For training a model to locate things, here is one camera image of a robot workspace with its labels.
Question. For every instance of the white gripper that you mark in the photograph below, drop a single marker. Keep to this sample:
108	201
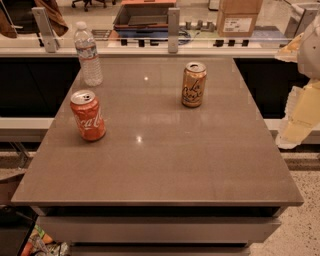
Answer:
310	55

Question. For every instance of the orange La Croix can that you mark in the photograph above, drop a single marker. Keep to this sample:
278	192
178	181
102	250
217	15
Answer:
193	86

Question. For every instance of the red Coca-Cola can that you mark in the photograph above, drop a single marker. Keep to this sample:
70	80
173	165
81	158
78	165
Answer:
85	106

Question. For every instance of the cardboard box with label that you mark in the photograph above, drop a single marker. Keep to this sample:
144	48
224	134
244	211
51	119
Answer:
237	18

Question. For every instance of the grey metal tray bin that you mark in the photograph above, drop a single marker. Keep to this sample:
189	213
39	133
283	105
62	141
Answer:
143	14

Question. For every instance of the clear plastic water bottle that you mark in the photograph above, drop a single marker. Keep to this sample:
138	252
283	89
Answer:
88	56

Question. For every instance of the black office chair base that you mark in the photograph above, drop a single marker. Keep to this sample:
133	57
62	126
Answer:
88	3

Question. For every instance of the brown hanging jacket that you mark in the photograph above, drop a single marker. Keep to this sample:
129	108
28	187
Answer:
16	17

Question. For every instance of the colourful snack bags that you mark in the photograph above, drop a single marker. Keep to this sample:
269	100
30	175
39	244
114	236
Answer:
40	243

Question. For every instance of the right metal glass bracket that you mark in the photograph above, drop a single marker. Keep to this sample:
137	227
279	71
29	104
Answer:
302	14

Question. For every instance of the metal glass bracket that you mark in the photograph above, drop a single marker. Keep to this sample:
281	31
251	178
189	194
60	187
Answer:
302	14
51	44
173	29

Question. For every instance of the middle metal glass bracket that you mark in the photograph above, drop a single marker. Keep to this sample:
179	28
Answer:
173	29

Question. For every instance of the left metal glass bracket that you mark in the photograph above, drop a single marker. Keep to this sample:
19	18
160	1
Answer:
51	44

